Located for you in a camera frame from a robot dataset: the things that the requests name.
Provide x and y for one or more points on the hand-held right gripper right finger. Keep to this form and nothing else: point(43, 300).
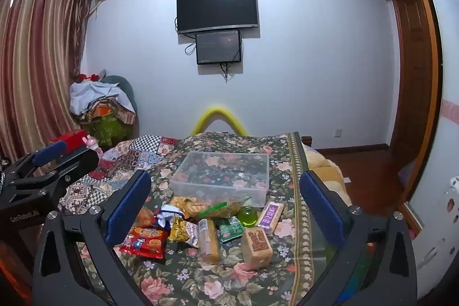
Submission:
point(319, 209)

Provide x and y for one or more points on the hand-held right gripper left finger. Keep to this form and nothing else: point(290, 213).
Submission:
point(128, 207)

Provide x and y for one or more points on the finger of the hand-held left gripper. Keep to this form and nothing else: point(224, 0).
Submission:
point(77, 164)
point(48, 152)

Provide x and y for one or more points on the orange snack packet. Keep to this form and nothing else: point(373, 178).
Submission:
point(144, 217)

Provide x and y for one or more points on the red snack packet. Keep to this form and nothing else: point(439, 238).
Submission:
point(145, 243)

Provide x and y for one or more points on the white and blue snack packet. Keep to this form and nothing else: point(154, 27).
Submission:
point(167, 214)

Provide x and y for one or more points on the purple label cake bar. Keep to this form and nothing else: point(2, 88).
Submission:
point(270, 217)

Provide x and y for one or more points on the clear bag of fried snacks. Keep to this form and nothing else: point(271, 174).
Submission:
point(188, 206)

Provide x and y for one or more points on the yellow snack packet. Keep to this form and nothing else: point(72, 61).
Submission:
point(183, 232)

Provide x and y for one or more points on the green jelly cup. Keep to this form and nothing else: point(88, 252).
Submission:
point(249, 215)

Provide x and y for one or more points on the brown label cake block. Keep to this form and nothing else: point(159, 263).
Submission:
point(256, 248)

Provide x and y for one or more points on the yellow cake bar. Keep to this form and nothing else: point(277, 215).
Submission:
point(208, 241)

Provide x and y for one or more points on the green candy packet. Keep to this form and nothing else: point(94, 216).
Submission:
point(229, 230)

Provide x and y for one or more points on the clear plastic storage box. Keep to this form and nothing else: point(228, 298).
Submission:
point(222, 177)

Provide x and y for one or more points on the red box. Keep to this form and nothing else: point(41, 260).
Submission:
point(68, 139)

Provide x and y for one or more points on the pink toy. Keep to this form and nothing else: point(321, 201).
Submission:
point(91, 143)

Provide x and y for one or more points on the yellow fleece blanket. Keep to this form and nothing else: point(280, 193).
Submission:
point(328, 173)

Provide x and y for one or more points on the green patterned bag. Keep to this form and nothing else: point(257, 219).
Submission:
point(107, 130)

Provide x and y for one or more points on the patchwork quilt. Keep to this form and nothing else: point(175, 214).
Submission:
point(125, 155)

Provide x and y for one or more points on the pile of clothes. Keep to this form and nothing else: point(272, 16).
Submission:
point(93, 96)

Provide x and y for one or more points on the red cloth item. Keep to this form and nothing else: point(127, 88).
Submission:
point(86, 77)

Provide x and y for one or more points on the grey green chair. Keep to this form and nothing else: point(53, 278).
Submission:
point(125, 87)

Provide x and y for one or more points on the striped brown curtain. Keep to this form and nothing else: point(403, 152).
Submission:
point(36, 58)

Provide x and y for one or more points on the green floral blanket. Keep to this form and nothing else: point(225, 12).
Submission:
point(222, 281)

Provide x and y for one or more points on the white appliance with stickers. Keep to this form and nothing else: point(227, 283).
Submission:
point(437, 238)

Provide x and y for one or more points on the yellow foam tube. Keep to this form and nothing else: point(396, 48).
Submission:
point(218, 110)

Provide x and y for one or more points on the wooden bed frame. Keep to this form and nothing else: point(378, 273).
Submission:
point(306, 141)

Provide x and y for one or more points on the wall outlet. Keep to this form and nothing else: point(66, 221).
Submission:
point(337, 132)

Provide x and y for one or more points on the small wall monitor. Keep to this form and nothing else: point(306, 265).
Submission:
point(218, 47)

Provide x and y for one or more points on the large wall television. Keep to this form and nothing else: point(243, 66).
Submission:
point(217, 9)

